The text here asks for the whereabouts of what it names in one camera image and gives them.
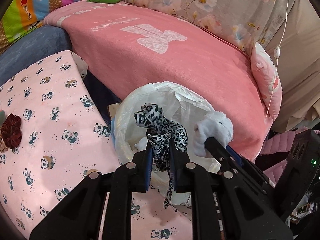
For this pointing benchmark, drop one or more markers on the pale floral blanket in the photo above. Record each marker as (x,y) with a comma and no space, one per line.
(200,0)

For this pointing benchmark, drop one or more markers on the pink quilted garment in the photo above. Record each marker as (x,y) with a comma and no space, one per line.
(280,142)

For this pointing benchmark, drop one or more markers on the small pink pillow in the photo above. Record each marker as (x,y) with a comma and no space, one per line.
(265,85)

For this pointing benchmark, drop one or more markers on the grey-blue sofa cushion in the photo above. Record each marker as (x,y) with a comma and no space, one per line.
(37,42)

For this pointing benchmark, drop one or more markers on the white sock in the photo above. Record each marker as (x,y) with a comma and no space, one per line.
(215,122)

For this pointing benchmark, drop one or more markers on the bin with white plastic bag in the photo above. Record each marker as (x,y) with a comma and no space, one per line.
(175,100)

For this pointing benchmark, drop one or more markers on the pink panda print cloth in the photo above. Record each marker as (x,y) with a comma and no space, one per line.
(50,105)

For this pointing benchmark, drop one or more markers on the dark red scrunchie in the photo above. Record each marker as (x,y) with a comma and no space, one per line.
(10,130)

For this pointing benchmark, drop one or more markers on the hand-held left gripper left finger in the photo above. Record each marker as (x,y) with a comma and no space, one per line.
(147,165)

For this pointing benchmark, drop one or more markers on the beige cloth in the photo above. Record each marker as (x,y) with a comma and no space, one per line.
(300,67)

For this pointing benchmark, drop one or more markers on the leopard print ribbon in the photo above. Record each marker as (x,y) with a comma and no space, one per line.
(160,127)

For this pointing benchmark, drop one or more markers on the colourful monkey pillow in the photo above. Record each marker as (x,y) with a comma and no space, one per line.
(25,5)

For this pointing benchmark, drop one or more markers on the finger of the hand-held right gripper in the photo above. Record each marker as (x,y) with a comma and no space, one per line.
(225,155)

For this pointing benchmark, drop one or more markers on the pink blanket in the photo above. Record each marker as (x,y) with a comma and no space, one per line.
(150,67)

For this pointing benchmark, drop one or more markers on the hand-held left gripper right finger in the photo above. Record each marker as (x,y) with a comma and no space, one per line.
(175,166)

